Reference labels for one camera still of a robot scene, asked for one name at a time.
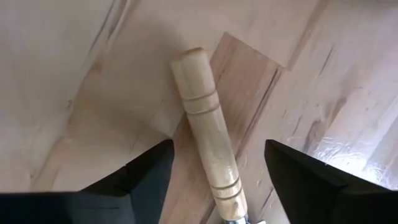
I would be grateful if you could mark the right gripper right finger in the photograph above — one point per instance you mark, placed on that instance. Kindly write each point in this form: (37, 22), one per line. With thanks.
(326, 196)

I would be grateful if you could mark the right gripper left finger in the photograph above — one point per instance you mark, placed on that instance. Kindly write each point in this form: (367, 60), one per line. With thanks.
(93, 205)

